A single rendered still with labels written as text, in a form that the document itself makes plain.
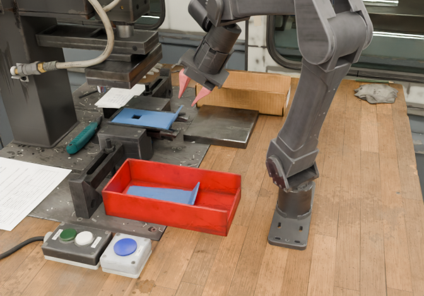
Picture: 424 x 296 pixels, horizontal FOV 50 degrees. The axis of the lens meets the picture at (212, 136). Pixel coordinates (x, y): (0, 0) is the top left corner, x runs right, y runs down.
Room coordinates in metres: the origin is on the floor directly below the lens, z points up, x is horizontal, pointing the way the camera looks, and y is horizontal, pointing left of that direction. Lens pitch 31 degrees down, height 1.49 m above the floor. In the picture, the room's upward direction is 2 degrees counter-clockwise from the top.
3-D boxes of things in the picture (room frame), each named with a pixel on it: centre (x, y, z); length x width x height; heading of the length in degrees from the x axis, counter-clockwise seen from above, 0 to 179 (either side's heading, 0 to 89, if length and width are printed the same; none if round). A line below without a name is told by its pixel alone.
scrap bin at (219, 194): (0.71, 0.08, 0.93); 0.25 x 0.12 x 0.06; 73
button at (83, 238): (0.59, 0.23, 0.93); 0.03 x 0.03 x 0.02
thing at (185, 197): (0.72, 0.11, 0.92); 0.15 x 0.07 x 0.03; 80
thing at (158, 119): (0.93, 0.15, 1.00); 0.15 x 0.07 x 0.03; 73
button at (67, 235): (0.60, 0.26, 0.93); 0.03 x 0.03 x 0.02
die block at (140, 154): (0.95, 0.18, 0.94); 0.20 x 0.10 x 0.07; 163
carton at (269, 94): (1.17, -0.10, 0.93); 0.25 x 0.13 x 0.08; 73
